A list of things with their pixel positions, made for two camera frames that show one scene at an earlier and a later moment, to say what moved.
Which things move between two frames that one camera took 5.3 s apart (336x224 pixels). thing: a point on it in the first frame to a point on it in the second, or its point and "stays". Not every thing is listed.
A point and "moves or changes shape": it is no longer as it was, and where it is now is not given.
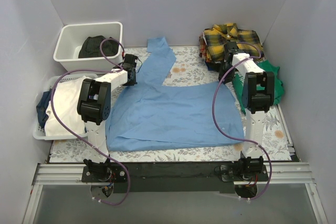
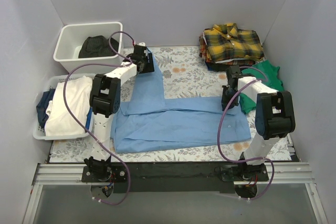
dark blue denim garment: [42, 105] stays
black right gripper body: [226, 71] to [227, 98]
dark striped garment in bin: [98, 46] stays
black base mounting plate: [176, 178] stays
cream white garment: [66, 95] stays
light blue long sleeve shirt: [147, 114] moves or changes shape
